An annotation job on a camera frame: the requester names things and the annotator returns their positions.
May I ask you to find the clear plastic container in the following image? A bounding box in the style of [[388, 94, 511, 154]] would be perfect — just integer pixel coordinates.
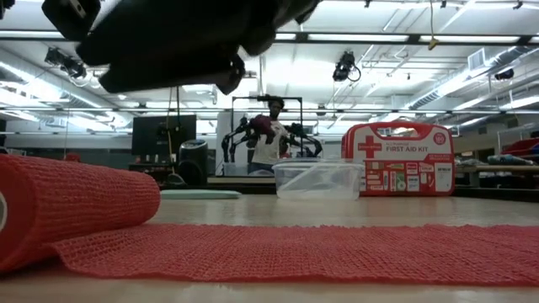
[[271, 157, 366, 201]]

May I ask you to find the red and blue bundle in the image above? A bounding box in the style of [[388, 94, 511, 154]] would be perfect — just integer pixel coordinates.
[[500, 137, 539, 157]]

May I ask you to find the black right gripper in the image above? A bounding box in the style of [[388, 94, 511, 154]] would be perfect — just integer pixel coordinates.
[[76, 0, 321, 66]]

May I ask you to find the black aluminium rig frame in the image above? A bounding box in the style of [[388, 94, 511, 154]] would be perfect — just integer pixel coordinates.
[[242, 183, 539, 202]]

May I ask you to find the black ceiling camera mount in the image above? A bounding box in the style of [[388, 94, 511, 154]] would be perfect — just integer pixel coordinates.
[[44, 46, 88, 80]]

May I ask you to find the yellow hanging plug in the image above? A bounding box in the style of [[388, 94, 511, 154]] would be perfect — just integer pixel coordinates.
[[427, 0, 440, 51]]

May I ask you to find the black low shelf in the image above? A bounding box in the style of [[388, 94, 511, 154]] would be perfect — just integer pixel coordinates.
[[127, 162, 180, 187]]

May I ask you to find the wooden background table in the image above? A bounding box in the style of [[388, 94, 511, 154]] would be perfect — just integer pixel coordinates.
[[456, 163, 539, 189]]

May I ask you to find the grey cloth bundle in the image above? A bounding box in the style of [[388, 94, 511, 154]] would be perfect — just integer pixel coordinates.
[[487, 153, 536, 166]]

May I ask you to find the person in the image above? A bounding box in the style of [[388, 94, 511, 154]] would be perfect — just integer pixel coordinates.
[[247, 96, 292, 176]]

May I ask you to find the teal container lid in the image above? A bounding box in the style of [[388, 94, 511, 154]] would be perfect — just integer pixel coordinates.
[[159, 189, 243, 200]]

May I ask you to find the black ceiling camera with cable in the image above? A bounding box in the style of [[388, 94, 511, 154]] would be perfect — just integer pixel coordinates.
[[332, 50, 362, 83]]

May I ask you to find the black monitor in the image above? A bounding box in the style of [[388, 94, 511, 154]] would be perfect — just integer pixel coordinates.
[[131, 114, 198, 157]]

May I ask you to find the red first aid kit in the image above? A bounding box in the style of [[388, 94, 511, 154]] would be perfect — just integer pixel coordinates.
[[340, 121, 456, 198]]

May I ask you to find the red elastic bandage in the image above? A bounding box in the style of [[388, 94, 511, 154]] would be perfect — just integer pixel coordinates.
[[0, 153, 539, 288]]

